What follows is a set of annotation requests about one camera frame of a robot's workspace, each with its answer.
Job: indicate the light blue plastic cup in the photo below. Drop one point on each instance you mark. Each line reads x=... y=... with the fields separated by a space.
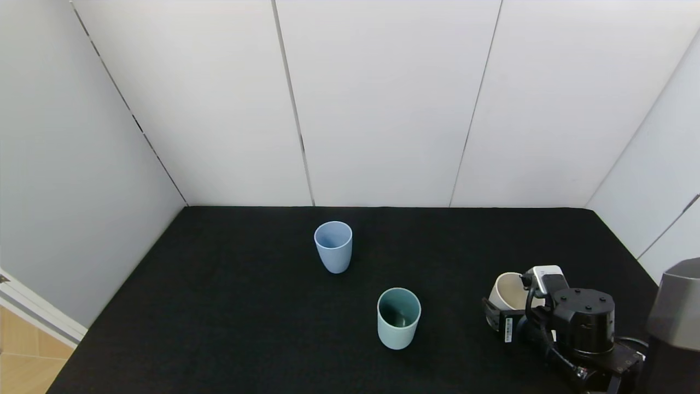
x=333 y=257

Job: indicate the black tablecloth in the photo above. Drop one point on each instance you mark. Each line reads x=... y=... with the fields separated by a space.
x=246 y=306

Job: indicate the teal green plastic cup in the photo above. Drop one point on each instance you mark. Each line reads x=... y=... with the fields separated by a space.
x=398 y=335

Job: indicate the white door frame trim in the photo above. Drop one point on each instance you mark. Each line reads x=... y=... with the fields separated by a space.
x=38 y=314

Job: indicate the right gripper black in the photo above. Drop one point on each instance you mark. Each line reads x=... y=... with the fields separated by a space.
x=506 y=326

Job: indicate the cream white plastic cup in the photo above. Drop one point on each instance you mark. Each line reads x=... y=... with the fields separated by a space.
x=506 y=293

